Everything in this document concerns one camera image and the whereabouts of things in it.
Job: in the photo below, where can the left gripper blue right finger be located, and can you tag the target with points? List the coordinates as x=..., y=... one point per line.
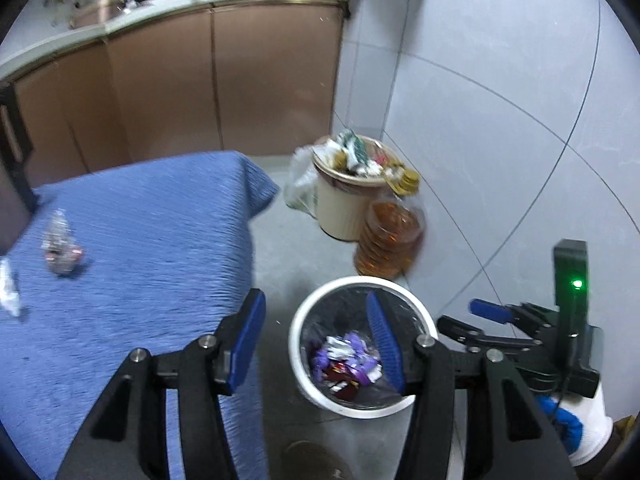
x=508, y=436

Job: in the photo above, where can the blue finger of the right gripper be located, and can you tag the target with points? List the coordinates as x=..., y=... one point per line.
x=491, y=312

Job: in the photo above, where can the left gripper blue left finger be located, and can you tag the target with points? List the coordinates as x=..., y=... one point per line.
x=124, y=434

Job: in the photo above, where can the clear plastic wrapper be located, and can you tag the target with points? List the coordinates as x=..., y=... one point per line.
x=9, y=296

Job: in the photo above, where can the silver red wrapper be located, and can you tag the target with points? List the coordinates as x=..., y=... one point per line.
x=61, y=253

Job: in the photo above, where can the purple plastic bag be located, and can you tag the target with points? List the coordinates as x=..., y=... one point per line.
x=352, y=349

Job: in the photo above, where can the red yellow snack packet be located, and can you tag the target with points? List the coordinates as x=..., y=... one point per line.
x=340, y=382

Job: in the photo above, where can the white rimmed metal trash bin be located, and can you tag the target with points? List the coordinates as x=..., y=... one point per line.
x=335, y=309

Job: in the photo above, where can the brown kitchen cabinets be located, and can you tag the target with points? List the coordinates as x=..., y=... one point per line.
x=256, y=77

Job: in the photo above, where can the white blue gloved right hand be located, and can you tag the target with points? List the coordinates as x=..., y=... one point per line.
x=584, y=426

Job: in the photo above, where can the amber oil bottle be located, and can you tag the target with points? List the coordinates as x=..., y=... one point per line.
x=393, y=229

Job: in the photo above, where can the blue terry table cloth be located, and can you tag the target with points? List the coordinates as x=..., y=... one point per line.
x=168, y=253

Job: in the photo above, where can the beige overfull waste bucket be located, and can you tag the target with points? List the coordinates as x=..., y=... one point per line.
x=352, y=170

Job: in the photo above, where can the white plastic bag beside bucket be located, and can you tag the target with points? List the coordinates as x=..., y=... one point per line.
x=300, y=189

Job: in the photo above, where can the black steel electric kettle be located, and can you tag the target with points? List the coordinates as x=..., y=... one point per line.
x=18, y=200

